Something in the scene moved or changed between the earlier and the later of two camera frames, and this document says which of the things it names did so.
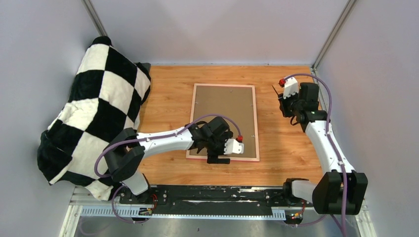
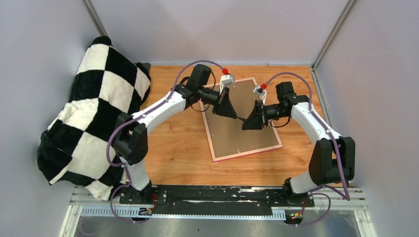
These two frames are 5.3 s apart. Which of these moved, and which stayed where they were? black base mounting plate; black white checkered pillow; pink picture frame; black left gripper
Moved: black left gripper; pink picture frame
Stayed: black white checkered pillow; black base mounting plate
